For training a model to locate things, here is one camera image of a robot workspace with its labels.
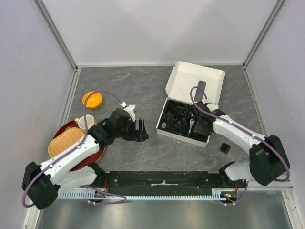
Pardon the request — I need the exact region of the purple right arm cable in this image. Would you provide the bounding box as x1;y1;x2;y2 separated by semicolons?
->
190;86;291;182

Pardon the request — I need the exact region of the black silver hair clipper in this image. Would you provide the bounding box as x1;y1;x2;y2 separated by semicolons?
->
187;118;196;136

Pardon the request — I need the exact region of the black plastic tray insert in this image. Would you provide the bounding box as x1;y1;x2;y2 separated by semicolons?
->
156;99;210;147

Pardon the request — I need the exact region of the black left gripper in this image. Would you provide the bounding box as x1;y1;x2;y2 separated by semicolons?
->
115;118;149;142

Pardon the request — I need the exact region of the woven bamboo tray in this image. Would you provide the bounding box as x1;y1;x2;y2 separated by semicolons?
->
48;127;84;158

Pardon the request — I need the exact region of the grey slotted cable duct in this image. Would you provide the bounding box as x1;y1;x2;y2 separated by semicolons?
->
58;189;227;201

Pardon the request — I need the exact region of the white cardboard box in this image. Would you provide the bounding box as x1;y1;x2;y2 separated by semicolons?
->
156;61;226;148

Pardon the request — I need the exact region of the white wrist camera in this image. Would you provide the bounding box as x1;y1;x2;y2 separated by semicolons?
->
120;102;136;122
205;103;219;112

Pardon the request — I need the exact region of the red round tray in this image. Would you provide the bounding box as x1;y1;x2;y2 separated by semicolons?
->
53;120;106;172

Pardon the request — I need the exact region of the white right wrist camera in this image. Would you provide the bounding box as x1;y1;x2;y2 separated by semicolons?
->
205;103;219;112

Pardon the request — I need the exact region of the black comb guard right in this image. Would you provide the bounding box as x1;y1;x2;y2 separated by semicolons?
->
220;143;231;154

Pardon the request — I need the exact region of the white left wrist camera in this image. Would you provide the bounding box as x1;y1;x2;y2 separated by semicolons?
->
120;102;136;122

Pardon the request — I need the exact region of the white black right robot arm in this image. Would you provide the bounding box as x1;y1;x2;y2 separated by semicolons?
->
193;102;290;188

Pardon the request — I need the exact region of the cream ceramic cup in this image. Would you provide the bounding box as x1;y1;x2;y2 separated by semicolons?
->
74;114;98;133

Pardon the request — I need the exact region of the orange plastic bowl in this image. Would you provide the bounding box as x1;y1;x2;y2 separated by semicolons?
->
82;91;102;109

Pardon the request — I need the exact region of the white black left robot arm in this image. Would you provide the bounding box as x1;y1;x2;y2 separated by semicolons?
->
21;105;149;210

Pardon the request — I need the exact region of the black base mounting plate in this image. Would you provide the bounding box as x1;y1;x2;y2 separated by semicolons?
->
91;171;246;197

